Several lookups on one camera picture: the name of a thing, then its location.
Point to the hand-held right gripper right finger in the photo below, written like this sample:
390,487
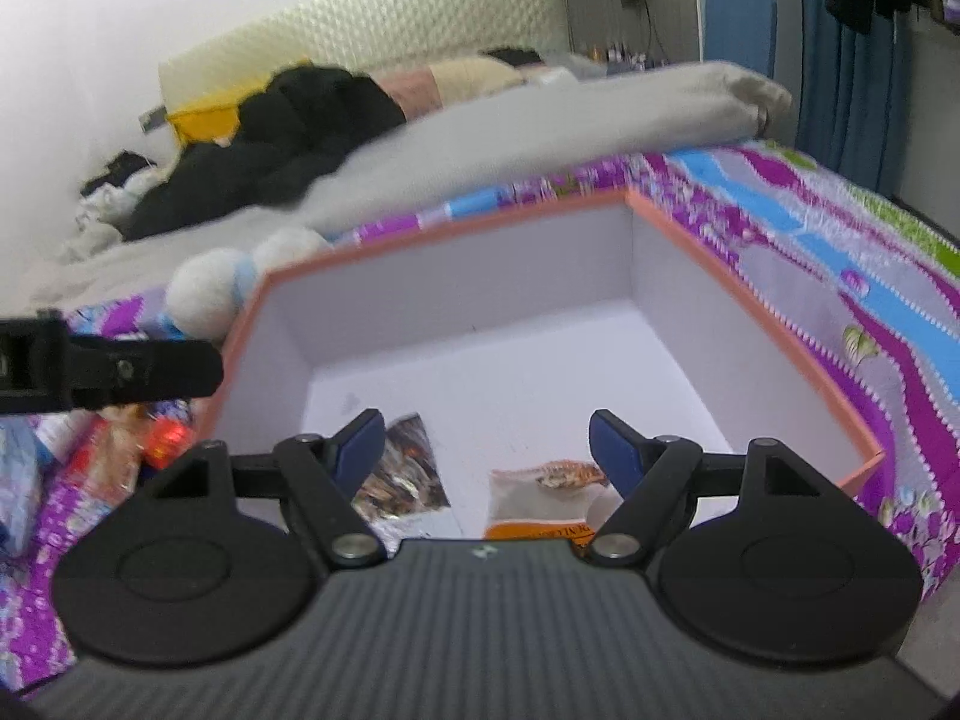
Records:
611,454

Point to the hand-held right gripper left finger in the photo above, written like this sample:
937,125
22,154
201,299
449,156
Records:
358,454

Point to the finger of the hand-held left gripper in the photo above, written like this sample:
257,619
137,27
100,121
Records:
150,373

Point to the dark photo-print snack packet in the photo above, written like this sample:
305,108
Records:
409,469

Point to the red foil snack packet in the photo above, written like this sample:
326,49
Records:
169,444

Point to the orange white snack packet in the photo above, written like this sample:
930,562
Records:
540,506

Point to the pink cardboard box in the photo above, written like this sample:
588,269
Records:
525,360

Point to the white blue plush toy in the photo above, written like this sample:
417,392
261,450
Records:
206,289

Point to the small pile of clothes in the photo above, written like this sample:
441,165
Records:
112,202

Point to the yellow pillow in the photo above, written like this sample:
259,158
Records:
202,120

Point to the black clothing heap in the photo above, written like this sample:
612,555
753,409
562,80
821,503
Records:
300,127

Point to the grey duvet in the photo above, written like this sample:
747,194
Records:
525,120

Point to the beige pink pillow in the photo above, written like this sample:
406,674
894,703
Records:
450,82

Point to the blue curtain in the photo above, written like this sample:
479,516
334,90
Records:
847,90

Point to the cream quilted headboard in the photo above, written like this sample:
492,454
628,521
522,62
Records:
420,15

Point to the blue chair back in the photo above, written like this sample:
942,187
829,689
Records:
741,30

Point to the grey wall tag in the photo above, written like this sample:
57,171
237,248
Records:
152,120

